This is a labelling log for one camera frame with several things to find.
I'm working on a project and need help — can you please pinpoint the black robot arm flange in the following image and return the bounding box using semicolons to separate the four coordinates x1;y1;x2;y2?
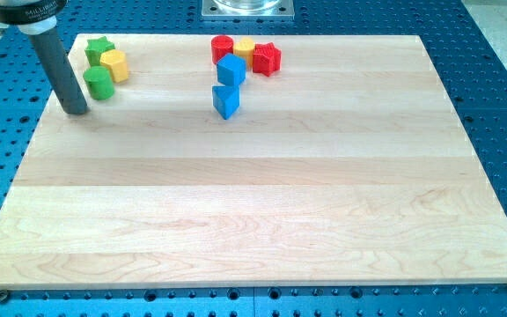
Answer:
0;0;67;26

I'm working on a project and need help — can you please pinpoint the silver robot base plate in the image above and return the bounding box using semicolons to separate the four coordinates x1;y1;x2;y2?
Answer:
199;0;295;20

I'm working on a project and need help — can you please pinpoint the green star block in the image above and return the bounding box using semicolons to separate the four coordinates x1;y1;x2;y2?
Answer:
84;36;115;66

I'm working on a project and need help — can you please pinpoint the green cylinder block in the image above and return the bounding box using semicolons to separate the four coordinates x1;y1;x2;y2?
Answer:
83;66;115;100

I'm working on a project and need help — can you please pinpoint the blue cube block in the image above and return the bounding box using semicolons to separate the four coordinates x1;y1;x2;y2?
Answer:
217;54;246;86

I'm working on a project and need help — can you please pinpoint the yellow heart block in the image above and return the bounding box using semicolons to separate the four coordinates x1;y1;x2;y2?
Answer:
233;37;255;70

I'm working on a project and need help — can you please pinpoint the yellow hexagon block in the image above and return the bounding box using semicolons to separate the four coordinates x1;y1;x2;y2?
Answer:
99;49;129;83

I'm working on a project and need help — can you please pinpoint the left board clamp screw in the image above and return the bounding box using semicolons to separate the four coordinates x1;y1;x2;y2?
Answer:
0;290;11;304

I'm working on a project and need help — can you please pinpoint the blue triangle block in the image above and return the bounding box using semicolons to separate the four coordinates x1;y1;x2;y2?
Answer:
212;85;240;120

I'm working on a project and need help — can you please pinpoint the red cylinder block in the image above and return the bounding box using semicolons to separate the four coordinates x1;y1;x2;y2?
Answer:
210;35;234;64

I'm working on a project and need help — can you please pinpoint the red star block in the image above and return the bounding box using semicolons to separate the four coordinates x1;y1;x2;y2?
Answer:
253;42;282;77

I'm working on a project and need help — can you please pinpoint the light wooden board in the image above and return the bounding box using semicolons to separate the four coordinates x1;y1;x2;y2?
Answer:
0;34;507;290

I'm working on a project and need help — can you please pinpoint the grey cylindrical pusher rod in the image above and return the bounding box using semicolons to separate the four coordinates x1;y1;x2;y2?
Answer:
18;17;88;114

